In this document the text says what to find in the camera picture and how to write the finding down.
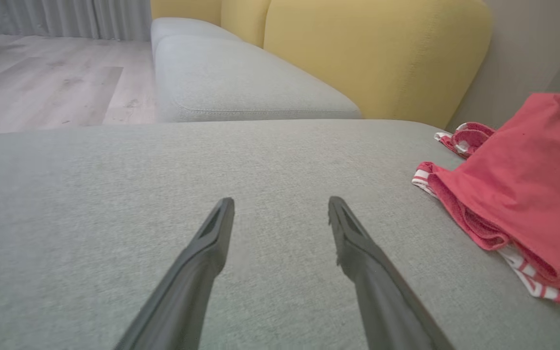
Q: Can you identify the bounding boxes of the red basketball shorts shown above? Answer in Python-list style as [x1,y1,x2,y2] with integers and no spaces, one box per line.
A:
[434,122,497,160]

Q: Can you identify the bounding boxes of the narrow yellow sofa back cushion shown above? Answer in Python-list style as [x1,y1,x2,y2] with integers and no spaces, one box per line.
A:
[221,0,272,48]

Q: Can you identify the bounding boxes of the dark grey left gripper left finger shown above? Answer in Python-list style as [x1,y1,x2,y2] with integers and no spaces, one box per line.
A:
[114,197,235,350]

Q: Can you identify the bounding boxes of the yellow sofa end cushion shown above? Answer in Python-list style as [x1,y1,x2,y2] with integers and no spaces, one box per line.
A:
[150,0,222,26]

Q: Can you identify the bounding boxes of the grey pleated curtain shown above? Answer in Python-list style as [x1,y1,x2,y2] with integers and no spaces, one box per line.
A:
[0,0,152,41]

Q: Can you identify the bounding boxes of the large grey sofa ottoman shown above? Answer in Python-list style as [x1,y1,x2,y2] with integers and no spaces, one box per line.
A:
[0,119,560,350]

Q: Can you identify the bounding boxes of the short grey sofa seat cushion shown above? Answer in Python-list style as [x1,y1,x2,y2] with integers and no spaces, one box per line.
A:
[151,17,242,54]

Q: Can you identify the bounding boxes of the red white basketball jersey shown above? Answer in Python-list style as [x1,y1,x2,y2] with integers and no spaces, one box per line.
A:
[411,92,560,307]

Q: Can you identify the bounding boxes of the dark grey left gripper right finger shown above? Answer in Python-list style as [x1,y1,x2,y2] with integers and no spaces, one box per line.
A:
[327,196,455,350]

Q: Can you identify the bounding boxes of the wide yellow sofa back cushion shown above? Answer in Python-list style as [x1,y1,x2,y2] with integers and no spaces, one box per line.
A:
[263,0,493,129]

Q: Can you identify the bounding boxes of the long grey sofa seat cushion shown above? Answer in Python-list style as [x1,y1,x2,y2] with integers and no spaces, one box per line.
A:
[154,34,363,123]

